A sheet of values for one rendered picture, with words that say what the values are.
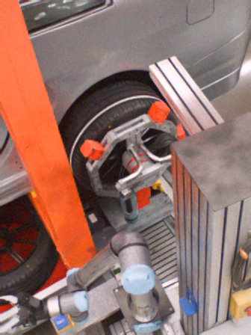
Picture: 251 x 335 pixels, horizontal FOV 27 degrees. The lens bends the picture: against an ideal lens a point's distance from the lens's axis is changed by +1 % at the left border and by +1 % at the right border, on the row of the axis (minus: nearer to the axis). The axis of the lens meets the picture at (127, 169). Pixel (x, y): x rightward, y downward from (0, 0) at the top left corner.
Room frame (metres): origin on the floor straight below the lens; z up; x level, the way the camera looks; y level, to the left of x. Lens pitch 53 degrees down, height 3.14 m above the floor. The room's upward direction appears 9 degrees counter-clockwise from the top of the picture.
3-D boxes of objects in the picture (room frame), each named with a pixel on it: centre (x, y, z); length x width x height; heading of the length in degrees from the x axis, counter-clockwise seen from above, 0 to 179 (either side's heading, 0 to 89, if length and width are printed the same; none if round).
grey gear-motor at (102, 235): (1.74, 0.25, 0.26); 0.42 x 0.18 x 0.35; 22
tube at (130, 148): (1.67, 0.00, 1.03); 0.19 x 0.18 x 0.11; 22
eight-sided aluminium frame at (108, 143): (1.82, -0.05, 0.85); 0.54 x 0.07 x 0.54; 112
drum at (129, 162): (1.76, -0.07, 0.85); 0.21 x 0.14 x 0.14; 22
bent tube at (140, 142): (1.75, -0.18, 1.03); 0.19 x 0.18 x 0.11; 22
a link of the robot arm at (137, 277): (0.87, 0.03, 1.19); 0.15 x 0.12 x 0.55; 1
